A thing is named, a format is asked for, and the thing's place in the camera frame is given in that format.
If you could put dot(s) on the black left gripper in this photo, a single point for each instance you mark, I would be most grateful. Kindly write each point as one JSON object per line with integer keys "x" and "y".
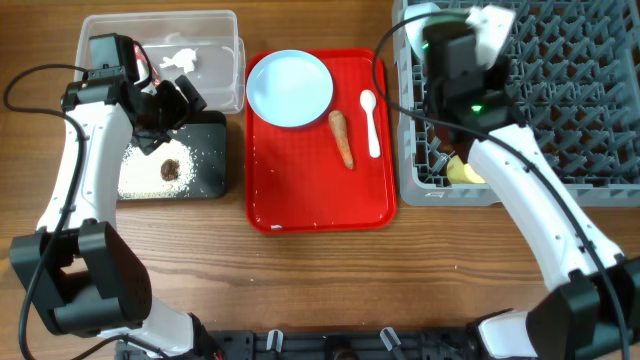
{"x": 178, "y": 110}

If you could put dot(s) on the white tissue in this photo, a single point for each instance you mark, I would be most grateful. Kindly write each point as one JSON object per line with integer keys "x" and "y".
{"x": 185, "y": 59}

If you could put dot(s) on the red snack wrapper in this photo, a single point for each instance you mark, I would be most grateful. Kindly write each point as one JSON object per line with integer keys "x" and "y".
{"x": 147, "y": 72}

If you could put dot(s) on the brown food scrap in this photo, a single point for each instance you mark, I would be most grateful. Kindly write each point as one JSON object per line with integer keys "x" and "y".
{"x": 170, "y": 170}

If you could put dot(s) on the white rice pile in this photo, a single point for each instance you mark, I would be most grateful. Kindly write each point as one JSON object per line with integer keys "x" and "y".
{"x": 140, "y": 174}

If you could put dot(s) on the light blue plate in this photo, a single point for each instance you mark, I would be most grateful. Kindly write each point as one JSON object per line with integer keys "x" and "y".
{"x": 289, "y": 88}

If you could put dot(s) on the orange carrot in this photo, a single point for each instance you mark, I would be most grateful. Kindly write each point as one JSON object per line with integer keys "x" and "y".
{"x": 337, "y": 123}

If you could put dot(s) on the white plastic spoon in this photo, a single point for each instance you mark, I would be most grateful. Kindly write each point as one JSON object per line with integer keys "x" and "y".
{"x": 368, "y": 103}

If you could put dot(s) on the light blue bowl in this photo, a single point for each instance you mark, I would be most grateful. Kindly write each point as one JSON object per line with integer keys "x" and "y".
{"x": 414, "y": 30}

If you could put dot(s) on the yellow plastic cup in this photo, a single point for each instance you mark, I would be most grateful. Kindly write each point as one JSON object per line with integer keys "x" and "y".
{"x": 459, "y": 172}

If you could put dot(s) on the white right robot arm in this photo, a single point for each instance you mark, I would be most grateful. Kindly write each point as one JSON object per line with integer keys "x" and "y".
{"x": 592, "y": 304}

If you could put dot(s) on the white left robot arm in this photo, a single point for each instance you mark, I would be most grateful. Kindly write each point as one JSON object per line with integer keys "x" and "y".
{"x": 78, "y": 273}

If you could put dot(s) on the grey dishwasher rack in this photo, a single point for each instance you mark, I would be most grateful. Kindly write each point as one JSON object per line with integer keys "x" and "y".
{"x": 575, "y": 77}

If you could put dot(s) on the clear plastic bin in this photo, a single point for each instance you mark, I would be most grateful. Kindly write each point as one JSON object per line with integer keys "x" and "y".
{"x": 219, "y": 70}

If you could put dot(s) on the black square bin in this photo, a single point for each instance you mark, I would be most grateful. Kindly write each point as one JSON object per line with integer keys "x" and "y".
{"x": 208, "y": 142}

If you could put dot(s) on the red plastic tray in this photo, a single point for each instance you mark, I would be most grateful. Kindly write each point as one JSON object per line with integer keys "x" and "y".
{"x": 295, "y": 178}

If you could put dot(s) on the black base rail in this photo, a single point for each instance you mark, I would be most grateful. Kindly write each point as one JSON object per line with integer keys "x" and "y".
{"x": 449, "y": 343}

